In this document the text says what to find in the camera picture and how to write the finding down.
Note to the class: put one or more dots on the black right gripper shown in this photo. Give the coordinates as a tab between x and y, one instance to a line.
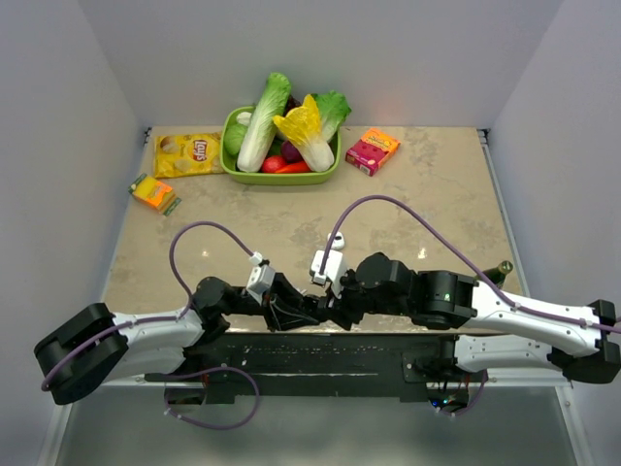
339	310

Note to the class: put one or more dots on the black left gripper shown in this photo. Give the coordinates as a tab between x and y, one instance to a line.
278	303

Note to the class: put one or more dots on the black earbud charging case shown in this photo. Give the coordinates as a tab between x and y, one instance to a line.
314	306

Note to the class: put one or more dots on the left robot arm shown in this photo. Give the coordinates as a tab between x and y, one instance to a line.
97	345

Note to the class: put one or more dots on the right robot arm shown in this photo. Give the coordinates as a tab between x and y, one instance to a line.
527	332

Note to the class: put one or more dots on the white earbud charging case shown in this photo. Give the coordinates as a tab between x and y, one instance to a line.
338	242

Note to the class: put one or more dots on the orange carrot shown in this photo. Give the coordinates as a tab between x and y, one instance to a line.
300	167

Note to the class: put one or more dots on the green glass bottle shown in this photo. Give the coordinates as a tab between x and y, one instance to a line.
498	274

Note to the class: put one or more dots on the red tomato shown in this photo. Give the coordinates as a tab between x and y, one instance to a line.
273	163

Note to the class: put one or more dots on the pink orange snack box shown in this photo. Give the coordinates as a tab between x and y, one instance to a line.
372	151

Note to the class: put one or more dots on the green plastic basket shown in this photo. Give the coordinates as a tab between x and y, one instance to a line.
229	165

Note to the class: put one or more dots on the purple onion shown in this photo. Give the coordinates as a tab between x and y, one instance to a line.
289	152

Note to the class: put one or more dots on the green white napa cabbage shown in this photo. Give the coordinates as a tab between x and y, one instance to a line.
261	130

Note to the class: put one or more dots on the orange yellow sponge pack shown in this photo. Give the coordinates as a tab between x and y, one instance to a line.
154	194

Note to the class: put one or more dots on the yellow Lays chips bag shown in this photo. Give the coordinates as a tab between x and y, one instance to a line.
185	155

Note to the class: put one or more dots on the yellow white cabbage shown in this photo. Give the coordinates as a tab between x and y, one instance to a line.
302	128

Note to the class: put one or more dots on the round green vegetable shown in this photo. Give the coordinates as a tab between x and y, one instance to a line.
233	138

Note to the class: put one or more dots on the green lettuce leaf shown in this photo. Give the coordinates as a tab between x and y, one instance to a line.
333	110

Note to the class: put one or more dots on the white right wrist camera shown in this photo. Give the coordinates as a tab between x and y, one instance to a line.
327	269

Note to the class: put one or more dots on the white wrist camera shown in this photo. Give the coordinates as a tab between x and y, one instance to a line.
260	278
327	269

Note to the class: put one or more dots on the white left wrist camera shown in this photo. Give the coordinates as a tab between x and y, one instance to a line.
260	278

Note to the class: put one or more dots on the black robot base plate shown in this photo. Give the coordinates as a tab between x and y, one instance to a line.
372	365

